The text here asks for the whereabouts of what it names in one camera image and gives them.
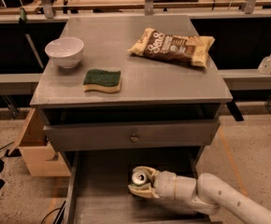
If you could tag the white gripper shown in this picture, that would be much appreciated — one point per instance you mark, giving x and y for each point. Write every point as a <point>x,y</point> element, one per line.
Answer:
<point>165,184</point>

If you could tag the green soda can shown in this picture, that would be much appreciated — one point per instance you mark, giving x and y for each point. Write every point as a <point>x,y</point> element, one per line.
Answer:
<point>140,183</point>

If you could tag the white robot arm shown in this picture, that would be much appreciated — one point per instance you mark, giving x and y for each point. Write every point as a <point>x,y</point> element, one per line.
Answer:
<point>205,194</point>

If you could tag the grey open middle drawer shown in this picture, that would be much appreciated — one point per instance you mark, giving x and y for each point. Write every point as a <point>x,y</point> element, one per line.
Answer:
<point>98,190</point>

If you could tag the grey top drawer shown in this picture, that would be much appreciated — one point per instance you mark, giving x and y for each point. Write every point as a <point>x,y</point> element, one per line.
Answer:
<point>131,126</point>

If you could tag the grey drawer cabinet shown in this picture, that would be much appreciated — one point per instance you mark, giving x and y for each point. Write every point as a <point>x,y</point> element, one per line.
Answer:
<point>143,82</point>

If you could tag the green yellow sponge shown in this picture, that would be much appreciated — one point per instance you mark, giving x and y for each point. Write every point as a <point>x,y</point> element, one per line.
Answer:
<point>102,80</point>

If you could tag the brown yellow snack bag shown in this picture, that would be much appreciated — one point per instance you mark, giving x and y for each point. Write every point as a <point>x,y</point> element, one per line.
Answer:
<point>191,50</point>

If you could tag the white ceramic bowl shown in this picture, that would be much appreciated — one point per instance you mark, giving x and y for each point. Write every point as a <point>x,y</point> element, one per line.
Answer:
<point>65,52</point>

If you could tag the clear sanitizer bottle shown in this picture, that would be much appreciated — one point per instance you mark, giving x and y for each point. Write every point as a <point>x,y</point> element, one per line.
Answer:
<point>265,65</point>

